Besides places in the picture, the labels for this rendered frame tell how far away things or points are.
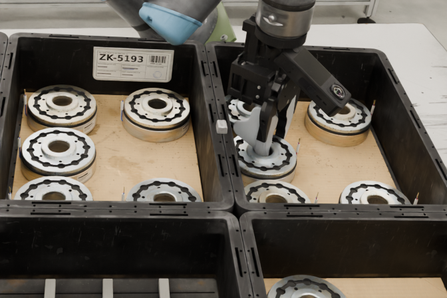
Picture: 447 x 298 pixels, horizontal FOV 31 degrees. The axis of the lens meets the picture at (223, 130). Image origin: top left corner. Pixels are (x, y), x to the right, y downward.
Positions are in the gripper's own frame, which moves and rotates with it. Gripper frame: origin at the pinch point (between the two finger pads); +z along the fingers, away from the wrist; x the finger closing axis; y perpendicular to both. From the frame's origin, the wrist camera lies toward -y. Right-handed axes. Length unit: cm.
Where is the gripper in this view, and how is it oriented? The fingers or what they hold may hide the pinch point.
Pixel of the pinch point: (272, 149)
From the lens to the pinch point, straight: 120.5
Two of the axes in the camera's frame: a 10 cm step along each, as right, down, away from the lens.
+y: -8.6, -3.8, 3.5
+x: -5.0, 4.6, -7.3
